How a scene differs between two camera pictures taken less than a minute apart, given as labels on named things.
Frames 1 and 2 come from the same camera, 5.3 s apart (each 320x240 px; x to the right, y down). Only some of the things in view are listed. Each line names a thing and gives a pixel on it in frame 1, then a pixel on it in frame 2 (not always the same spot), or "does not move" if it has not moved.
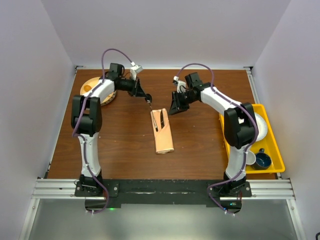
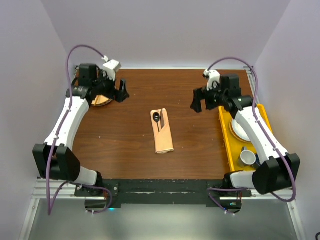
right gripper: (176, 106) → (203, 94)
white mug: (250, 158) does not move
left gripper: (136, 89) → (121, 94)
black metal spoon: (148, 98) → (156, 118)
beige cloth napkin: (162, 135) does not move
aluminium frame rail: (262, 190) does not move
